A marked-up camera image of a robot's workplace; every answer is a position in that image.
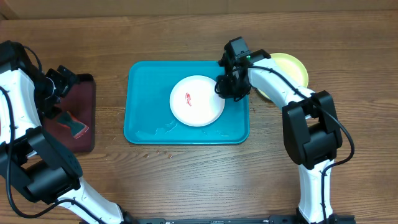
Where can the black dark red tray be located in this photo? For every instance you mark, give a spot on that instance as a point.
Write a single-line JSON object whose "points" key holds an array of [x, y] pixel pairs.
{"points": [[81, 102]]}

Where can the white plate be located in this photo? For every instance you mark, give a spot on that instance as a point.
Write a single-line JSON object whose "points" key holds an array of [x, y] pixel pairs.
{"points": [[194, 102]]}

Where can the yellow-green plate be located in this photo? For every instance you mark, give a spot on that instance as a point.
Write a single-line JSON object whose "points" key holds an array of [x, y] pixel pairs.
{"points": [[292, 71]]}

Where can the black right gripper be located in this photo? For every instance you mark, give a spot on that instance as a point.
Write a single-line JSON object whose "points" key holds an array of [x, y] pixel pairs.
{"points": [[224, 93]]}

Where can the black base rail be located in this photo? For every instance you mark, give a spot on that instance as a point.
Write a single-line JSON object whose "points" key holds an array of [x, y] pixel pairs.
{"points": [[273, 219]]}

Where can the pink green sponge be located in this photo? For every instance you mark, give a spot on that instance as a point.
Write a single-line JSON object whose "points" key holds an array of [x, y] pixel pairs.
{"points": [[77, 128]]}

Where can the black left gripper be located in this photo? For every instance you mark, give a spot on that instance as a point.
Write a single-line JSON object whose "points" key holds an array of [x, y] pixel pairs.
{"points": [[66, 78]]}

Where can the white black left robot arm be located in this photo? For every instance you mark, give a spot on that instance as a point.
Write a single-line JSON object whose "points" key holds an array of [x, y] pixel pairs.
{"points": [[40, 172]]}

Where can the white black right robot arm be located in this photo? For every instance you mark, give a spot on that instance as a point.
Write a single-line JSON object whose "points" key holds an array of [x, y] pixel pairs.
{"points": [[311, 130]]}

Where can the teal plastic tray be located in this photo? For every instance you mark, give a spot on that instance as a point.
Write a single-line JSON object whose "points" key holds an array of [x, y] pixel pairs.
{"points": [[149, 119]]}

